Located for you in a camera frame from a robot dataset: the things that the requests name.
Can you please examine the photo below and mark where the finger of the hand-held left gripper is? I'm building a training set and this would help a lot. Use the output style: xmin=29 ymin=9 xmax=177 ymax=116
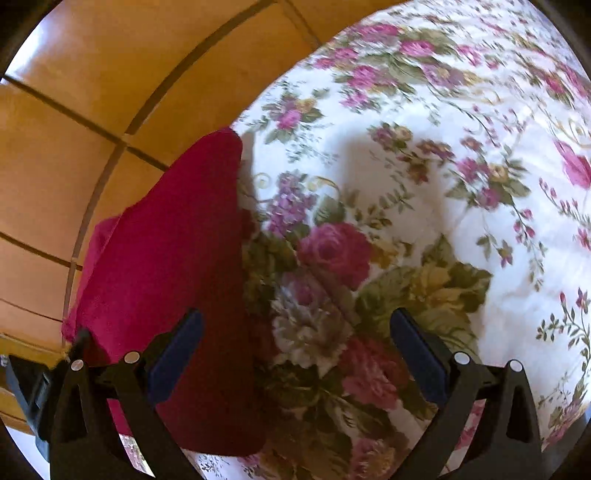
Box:
xmin=65 ymin=326 xmax=93 ymax=365

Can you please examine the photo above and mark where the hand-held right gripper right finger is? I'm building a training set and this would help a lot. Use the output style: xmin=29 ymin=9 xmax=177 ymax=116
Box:
xmin=389 ymin=306 xmax=552 ymax=480

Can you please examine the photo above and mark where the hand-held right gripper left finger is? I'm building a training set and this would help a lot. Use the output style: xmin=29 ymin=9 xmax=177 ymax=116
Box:
xmin=48 ymin=308 xmax=205 ymax=480

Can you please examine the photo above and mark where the magenta small garment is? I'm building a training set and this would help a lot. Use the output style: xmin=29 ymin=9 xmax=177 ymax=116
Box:
xmin=61 ymin=128 xmax=269 ymax=459

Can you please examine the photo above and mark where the floral bed sheet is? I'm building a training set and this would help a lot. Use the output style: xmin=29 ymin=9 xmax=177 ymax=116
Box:
xmin=119 ymin=0 xmax=591 ymax=480

